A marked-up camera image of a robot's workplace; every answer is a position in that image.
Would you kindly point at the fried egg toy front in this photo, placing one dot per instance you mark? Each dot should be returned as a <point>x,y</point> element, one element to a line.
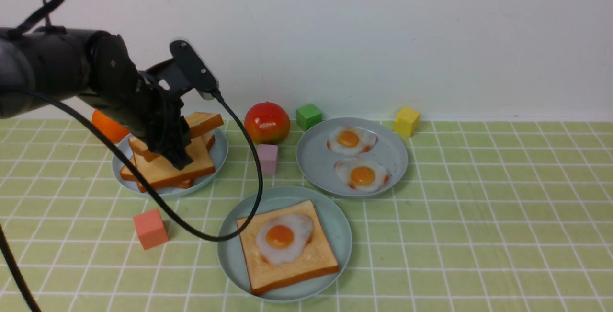
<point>361,175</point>

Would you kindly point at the salmon cube block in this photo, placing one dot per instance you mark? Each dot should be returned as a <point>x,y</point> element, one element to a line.
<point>150,229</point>

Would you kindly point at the green checkered tablecloth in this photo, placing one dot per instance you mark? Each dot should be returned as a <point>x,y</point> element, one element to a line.
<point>490,217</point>

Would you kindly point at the yellow cube block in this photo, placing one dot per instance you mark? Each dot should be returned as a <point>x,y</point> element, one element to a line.
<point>406,122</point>

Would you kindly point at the fried egg toy back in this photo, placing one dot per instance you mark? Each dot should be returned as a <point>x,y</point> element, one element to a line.
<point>351,141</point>

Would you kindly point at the pink cube block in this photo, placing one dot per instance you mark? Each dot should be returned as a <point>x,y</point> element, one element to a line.
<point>268,158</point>

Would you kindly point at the bread plate light blue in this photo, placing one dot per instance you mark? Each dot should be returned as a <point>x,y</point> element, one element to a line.
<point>218,153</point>

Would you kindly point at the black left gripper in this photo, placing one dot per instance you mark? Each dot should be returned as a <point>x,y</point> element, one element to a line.
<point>136,101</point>

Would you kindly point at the egg plate light blue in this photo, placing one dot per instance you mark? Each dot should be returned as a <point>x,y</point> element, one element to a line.
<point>316,161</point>

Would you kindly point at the green cube block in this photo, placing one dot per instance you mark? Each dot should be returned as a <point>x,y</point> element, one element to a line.
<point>308,116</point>

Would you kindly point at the red yellow toy apple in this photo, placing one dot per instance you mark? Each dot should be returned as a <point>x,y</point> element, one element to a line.
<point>267,123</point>

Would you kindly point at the fried egg toy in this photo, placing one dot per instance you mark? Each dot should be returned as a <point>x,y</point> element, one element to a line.
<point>351,141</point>
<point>361,175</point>
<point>282,239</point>

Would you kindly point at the orange toy fruit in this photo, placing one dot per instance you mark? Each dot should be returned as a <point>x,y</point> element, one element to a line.
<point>112,130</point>

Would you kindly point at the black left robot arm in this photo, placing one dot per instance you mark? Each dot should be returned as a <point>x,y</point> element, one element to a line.
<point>95,67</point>

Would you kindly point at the toast slice top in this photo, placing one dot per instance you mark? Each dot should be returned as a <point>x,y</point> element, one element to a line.
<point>316,259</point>

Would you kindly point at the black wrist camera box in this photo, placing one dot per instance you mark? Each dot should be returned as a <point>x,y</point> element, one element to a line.
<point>194,69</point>

